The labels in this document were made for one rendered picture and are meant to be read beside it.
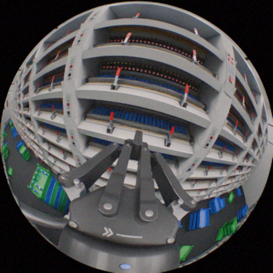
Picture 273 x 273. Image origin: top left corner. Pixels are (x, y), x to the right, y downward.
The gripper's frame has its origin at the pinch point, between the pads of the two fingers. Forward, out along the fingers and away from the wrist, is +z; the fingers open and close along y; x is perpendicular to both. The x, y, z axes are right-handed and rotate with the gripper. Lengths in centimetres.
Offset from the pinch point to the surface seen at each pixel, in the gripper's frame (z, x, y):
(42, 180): 1, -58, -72
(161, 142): 22.8, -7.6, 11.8
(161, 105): 17.5, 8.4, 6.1
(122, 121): 26.0, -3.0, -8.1
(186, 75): 32.7, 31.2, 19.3
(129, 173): 34, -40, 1
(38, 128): 28, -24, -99
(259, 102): 9, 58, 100
